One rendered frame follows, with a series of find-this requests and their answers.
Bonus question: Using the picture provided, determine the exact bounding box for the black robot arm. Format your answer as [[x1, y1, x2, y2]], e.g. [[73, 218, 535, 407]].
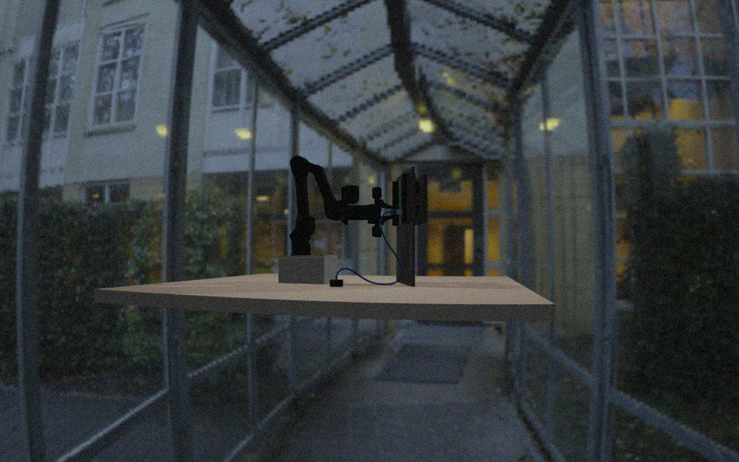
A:
[[289, 155, 359, 256]]

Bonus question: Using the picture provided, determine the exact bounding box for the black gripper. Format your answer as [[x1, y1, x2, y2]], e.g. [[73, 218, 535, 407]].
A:
[[357, 187, 400, 237]]

